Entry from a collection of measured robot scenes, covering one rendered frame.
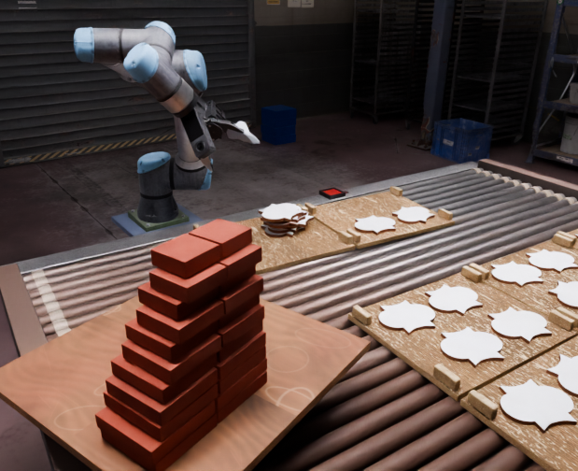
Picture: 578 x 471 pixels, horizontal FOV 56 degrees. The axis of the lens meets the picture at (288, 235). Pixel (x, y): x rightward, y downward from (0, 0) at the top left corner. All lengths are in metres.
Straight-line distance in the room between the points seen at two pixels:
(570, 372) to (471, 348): 0.20
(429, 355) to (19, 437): 1.81
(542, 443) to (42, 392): 0.87
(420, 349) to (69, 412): 0.73
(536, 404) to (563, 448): 0.10
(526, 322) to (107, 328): 0.95
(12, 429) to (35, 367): 1.54
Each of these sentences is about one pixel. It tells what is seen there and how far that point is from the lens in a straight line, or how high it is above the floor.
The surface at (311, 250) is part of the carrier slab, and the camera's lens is 1.65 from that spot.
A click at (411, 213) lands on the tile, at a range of 1.94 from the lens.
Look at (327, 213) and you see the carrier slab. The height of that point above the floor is 0.94.
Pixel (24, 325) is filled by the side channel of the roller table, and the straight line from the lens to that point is 1.40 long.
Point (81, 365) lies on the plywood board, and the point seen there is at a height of 1.04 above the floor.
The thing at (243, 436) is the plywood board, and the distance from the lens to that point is 0.88.
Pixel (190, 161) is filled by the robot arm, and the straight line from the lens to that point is 1.90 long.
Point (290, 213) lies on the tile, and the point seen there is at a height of 1.01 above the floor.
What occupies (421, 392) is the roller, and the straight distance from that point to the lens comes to 1.17.
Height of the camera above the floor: 1.66
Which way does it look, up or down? 24 degrees down
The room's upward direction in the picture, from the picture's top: straight up
